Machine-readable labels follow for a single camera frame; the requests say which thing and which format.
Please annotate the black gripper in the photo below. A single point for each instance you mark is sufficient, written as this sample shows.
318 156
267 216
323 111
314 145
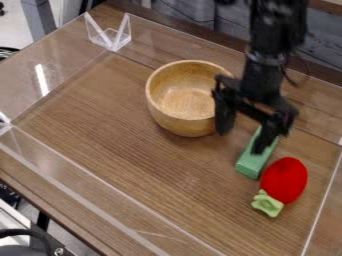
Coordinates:
270 109

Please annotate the green rectangular block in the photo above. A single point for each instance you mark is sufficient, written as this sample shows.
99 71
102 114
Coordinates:
251 163

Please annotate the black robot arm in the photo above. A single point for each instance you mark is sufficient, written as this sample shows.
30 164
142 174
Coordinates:
278 28

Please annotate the brown wooden bowl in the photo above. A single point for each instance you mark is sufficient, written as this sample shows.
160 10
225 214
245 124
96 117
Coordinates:
178 94

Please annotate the red plush strawberry toy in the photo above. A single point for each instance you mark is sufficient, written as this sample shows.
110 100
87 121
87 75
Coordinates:
282 185

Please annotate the black table leg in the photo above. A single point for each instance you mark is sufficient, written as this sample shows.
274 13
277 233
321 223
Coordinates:
43 221

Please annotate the clear acrylic corner bracket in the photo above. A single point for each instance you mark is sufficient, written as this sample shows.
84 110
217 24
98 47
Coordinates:
108 38

